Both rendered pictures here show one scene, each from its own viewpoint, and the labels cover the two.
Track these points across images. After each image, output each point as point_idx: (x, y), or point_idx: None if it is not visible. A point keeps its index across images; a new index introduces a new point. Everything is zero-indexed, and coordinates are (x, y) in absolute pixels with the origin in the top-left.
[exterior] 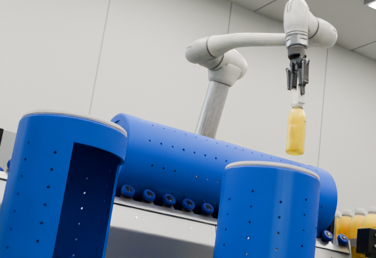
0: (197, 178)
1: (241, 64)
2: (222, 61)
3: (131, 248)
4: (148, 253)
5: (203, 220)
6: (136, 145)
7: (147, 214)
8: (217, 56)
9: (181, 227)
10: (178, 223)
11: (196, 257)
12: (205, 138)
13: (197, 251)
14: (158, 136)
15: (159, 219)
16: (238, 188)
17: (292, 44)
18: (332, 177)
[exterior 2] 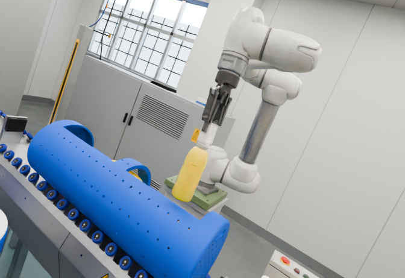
0: (61, 187)
1: (286, 85)
2: (263, 82)
3: (20, 217)
4: (28, 227)
5: (62, 223)
6: (31, 147)
7: (33, 199)
8: (249, 78)
9: (46, 219)
10: (47, 215)
11: (49, 248)
12: (91, 154)
13: (49, 244)
14: (49, 144)
15: (37, 206)
16: None
17: (217, 68)
18: (203, 247)
